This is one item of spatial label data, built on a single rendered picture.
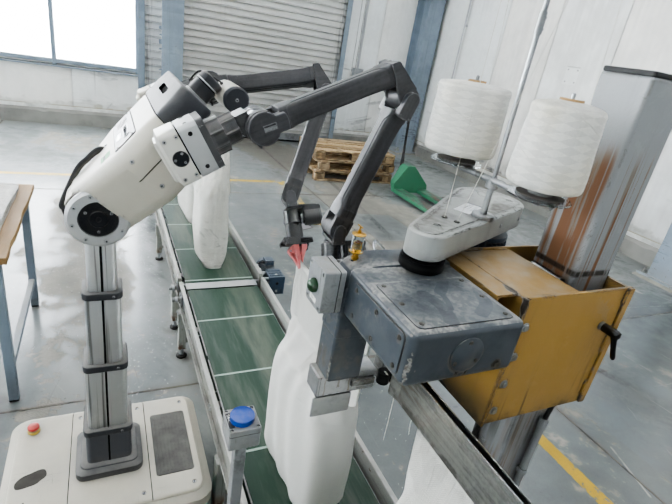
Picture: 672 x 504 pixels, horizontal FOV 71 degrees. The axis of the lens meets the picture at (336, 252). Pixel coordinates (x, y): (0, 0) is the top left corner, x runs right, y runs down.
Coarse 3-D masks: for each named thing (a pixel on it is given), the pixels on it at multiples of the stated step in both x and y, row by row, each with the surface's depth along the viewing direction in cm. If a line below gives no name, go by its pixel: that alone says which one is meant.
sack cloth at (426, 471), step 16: (416, 432) 99; (416, 448) 99; (432, 448) 94; (416, 464) 98; (432, 464) 93; (416, 480) 97; (432, 480) 93; (448, 480) 89; (416, 496) 95; (432, 496) 93; (448, 496) 89; (464, 496) 86
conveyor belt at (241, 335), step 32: (224, 288) 264; (256, 288) 269; (224, 320) 235; (256, 320) 239; (224, 352) 212; (256, 352) 215; (224, 384) 193; (256, 384) 196; (256, 448) 166; (256, 480) 154; (352, 480) 160
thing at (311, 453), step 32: (320, 320) 140; (288, 352) 147; (288, 384) 143; (288, 416) 142; (320, 416) 129; (352, 416) 132; (288, 448) 143; (320, 448) 131; (352, 448) 136; (288, 480) 145; (320, 480) 136
